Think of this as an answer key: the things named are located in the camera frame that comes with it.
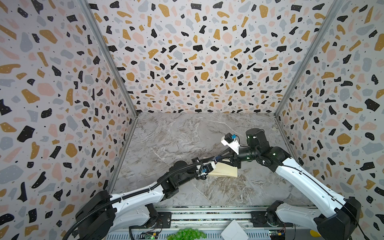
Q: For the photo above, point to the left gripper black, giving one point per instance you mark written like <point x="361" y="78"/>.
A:
<point x="195" y="161"/>

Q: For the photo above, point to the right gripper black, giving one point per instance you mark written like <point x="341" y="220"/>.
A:
<point x="235" y="154"/>

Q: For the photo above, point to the cream yellow envelope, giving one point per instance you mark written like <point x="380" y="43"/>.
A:
<point x="224" y="170"/>

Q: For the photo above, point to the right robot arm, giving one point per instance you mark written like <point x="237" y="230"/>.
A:
<point x="334" y="218"/>

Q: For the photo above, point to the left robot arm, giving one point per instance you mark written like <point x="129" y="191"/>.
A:
<point x="106" y="212"/>

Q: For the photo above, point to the green grape bunch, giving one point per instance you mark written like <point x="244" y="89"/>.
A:
<point x="187" y="234"/>

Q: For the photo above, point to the small circuit board right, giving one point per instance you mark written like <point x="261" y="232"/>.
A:
<point x="277" y="235"/>

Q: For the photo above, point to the small circuit board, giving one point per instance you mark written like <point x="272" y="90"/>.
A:
<point x="277" y="235"/>
<point x="149" y="235"/>

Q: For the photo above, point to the small circuit board left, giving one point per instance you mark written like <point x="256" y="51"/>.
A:
<point x="149" y="235"/>

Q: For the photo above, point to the yellow cylinder object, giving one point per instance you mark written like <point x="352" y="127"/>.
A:
<point x="314" y="234"/>

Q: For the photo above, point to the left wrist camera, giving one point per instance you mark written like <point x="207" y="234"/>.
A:
<point x="207" y="168"/>

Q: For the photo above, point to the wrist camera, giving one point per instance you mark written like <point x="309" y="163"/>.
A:
<point x="207" y="168"/>
<point x="231" y="141"/>

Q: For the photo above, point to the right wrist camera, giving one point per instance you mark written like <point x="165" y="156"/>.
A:
<point x="231" y="141"/>

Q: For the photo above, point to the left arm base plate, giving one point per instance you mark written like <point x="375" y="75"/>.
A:
<point x="161" y="220"/>

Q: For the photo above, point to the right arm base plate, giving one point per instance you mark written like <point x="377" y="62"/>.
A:
<point x="264" y="219"/>

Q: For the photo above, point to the right aluminium corner post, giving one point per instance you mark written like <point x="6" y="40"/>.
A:
<point x="331" y="14"/>

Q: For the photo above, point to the aluminium corner post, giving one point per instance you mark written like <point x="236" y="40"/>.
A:
<point x="84" y="6"/>
<point x="331" y="14"/>

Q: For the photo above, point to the left aluminium corner post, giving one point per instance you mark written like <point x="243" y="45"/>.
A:
<point x="84" y="6"/>

